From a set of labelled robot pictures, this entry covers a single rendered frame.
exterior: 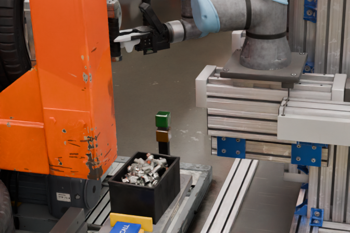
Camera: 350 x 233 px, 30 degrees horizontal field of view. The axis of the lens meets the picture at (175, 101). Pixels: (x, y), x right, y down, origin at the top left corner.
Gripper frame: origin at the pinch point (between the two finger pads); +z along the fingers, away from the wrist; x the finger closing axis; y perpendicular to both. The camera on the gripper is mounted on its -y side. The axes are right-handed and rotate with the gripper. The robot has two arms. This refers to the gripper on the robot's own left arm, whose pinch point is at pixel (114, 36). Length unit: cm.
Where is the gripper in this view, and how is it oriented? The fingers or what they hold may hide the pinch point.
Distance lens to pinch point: 219.4
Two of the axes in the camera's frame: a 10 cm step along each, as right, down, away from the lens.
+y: 0.3, 9.3, 3.8
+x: -4.8, -3.2, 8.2
